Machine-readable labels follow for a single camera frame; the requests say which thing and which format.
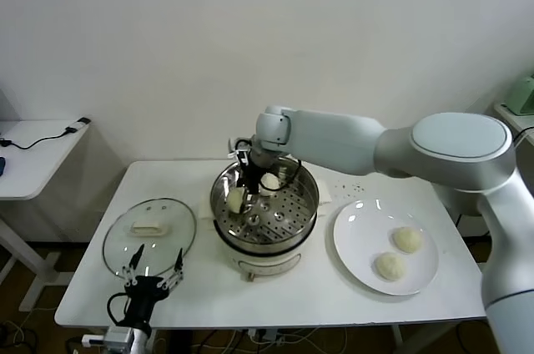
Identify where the black cable on side table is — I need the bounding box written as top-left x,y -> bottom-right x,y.
0,119 -> 92,150

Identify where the white round plate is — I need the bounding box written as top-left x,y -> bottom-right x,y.
332,199 -> 440,296

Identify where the white side table with cable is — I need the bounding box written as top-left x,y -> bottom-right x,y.
0,119 -> 93,313

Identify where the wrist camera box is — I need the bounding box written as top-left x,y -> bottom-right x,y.
81,326 -> 134,349
228,139 -> 252,164

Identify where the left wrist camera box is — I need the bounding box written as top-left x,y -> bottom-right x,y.
81,326 -> 134,349

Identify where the green appliance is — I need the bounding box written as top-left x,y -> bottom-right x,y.
506,73 -> 534,117

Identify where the white steamed baozi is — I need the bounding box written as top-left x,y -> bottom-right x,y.
259,173 -> 281,198
372,251 -> 407,282
391,226 -> 425,255
226,187 -> 248,214

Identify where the black power adapter cable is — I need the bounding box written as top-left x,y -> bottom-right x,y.
456,127 -> 534,238

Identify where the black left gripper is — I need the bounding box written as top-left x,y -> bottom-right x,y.
121,244 -> 185,326

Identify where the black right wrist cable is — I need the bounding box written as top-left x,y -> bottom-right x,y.
278,156 -> 304,189

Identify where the round glass pot lid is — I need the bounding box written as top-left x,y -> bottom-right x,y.
102,198 -> 198,280

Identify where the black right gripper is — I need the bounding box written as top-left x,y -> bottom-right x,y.
235,159 -> 264,214

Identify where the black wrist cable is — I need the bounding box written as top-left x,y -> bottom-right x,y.
107,291 -> 131,328
278,156 -> 304,189

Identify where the white power strip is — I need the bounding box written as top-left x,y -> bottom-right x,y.
248,328 -> 285,345

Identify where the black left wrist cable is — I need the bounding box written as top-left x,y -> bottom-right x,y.
107,291 -> 131,328

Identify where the steel steamer basket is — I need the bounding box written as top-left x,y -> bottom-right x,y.
199,155 -> 334,257

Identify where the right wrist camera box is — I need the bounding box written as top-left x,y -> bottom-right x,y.
228,139 -> 252,164

